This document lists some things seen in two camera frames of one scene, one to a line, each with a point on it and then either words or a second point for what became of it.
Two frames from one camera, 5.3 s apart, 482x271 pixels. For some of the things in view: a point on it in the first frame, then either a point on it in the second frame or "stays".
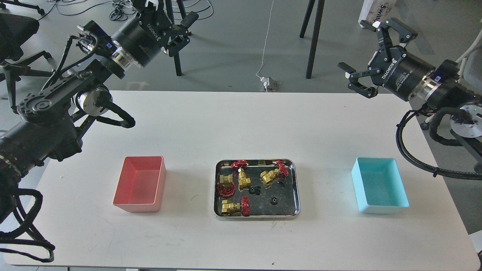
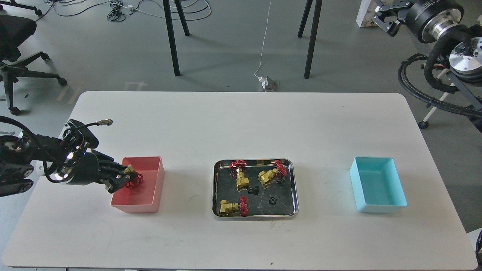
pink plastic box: (141, 184) stays
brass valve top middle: (243, 180) stays
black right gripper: (404, 73) to (425, 18)
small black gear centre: (255, 190) stays
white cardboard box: (377, 10) stays
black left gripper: (141, 40) to (81, 168)
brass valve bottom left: (236, 209) stays
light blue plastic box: (379, 186) stays
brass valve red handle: (226, 188) to (136, 179)
